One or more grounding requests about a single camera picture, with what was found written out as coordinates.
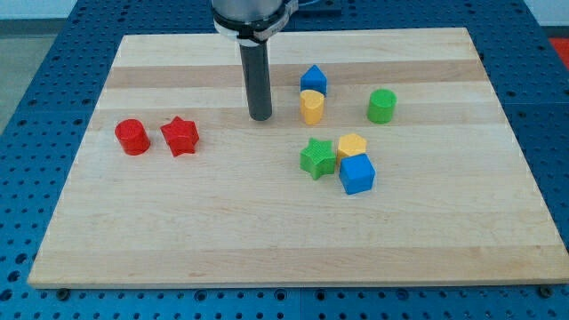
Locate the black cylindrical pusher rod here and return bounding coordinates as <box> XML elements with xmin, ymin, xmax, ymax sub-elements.
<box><xmin>240</xmin><ymin>41</ymin><xmax>272</xmax><ymax>121</ymax></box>

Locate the yellow heart block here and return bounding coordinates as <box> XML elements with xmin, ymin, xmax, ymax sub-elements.
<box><xmin>300</xmin><ymin>90</ymin><xmax>325</xmax><ymax>125</ymax></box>

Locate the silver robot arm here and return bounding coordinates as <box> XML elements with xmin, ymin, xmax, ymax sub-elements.
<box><xmin>211</xmin><ymin>0</ymin><xmax>299</xmax><ymax>121</ymax></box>

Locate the blue pentagon block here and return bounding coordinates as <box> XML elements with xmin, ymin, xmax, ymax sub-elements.
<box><xmin>300</xmin><ymin>65</ymin><xmax>327</xmax><ymax>96</ymax></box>

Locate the red star block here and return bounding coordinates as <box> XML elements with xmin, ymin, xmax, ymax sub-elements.
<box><xmin>160</xmin><ymin>116</ymin><xmax>199</xmax><ymax>157</ymax></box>

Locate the green star block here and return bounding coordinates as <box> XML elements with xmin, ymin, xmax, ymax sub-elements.
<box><xmin>300</xmin><ymin>138</ymin><xmax>336</xmax><ymax>180</ymax></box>

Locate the yellow hexagon block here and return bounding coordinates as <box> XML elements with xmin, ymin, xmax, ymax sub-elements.
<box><xmin>336</xmin><ymin>133</ymin><xmax>367</xmax><ymax>164</ymax></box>

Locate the green cylinder block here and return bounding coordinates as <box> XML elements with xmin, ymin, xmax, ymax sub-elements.
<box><xmin>366</xmin><ymin>89</ymin><xmax>397</xmax><ymax>124</ymax></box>

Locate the blue cube block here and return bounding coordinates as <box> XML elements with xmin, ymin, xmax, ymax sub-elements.
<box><xmin>339</xmin><ymin>153</ymin><xmax>376</xmax><ymax>195</ymax></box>

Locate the red cylinder block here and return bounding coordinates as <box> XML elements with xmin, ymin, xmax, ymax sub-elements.
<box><xmin>115</xmin><ymin>119</ymin><xmax>150</xmax><ymax>156</ymax></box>

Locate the wooden board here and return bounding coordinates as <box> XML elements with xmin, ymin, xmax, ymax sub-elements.
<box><xmin>28</xmin><ymin>28</ymin><xmax>568</xmax><ymax>289</ymax></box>

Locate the blue perforated table plate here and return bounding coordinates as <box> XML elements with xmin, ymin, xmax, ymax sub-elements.
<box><xmin>1</xmin><ymin>0</ymin><xmax>568</xmax><ymax>319</ymax></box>

